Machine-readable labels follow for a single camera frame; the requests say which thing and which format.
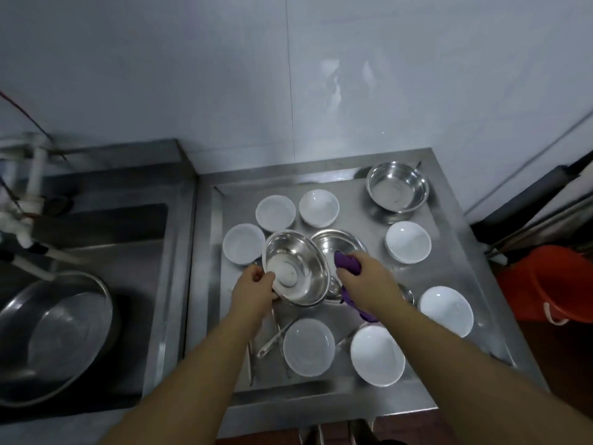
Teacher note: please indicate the person's left hand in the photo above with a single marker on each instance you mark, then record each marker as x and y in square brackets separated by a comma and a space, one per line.
[250, 291]

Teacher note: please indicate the person's right thumb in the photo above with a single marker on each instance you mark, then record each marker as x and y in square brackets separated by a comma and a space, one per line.
[343, 280]

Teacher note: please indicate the orange plastic bucket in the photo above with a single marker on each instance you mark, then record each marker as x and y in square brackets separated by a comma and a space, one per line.
[551, 278]

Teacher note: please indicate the grey metal rod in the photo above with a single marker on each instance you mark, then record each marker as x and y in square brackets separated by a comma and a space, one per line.
[546, 222]

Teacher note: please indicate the black foam-covered pipe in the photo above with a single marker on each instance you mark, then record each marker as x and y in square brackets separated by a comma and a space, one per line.
[532, 199]

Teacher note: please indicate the person's left forearm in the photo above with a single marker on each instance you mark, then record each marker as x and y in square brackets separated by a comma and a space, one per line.
[199, 380]

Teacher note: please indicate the large steel basin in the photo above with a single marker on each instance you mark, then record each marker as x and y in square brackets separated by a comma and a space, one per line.
[51, 338]

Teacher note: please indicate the small steel ladle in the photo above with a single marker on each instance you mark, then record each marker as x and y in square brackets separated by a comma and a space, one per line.
[407, 294]

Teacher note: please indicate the steel tongs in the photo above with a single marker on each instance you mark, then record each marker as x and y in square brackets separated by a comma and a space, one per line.
[273, 340]

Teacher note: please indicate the group of white ceramic bowls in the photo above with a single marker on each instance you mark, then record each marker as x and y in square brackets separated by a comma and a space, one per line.
[309, 346]

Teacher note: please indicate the stainless steel bowl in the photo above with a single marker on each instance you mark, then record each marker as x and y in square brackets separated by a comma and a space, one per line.
[397, 186]
[301, 254]
[333, 240]

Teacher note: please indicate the stainless steel sink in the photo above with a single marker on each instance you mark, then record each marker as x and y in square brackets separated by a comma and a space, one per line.
[139, 236]

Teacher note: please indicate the white pipe faucet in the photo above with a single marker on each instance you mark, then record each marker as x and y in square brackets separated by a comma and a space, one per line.
[32, 180]

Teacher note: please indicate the person's left thumb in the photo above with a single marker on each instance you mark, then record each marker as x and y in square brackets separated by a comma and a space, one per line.
[265, 275]

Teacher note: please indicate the person's right hand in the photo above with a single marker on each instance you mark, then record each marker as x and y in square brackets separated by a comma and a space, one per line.
[370, 285]

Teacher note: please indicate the purple cleaning cloth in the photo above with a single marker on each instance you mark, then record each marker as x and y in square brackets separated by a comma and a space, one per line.
[345, 261]

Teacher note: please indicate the person's right forearm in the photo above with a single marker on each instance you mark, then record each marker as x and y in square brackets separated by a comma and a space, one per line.
[463, 366]

